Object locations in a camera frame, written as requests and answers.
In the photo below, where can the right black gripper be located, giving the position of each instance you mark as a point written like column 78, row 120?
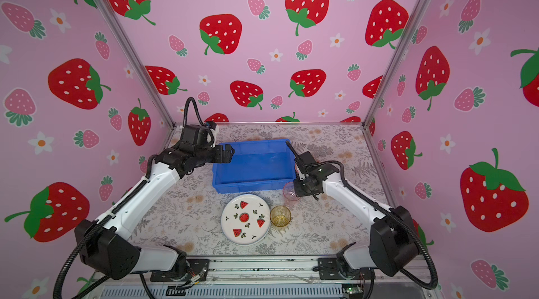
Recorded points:
column 298, row 190

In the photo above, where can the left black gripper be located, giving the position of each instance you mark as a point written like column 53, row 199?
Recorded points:
column 228, row 154

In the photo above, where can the pink clear glass cup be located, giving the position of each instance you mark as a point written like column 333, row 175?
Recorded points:
column 289, row 192

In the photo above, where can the yellow clear glass cup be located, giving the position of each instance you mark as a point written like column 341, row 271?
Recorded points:
column 280, row 216

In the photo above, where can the white strawberry pattern plate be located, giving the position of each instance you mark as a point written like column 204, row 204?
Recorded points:
column 245, row 219

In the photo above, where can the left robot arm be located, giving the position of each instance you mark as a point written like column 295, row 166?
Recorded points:
column 105, row 244

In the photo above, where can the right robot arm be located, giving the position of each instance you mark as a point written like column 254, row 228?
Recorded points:
column 390, row 248

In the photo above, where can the blue plastic bin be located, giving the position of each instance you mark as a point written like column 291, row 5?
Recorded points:
column 255, row 166

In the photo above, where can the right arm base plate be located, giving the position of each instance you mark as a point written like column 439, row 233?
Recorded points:
column 337, row 269

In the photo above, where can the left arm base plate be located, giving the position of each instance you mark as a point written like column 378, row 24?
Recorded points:
column 192, row 268

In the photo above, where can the aluminium front rail frame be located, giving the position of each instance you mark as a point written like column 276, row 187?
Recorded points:
column 267, row 277

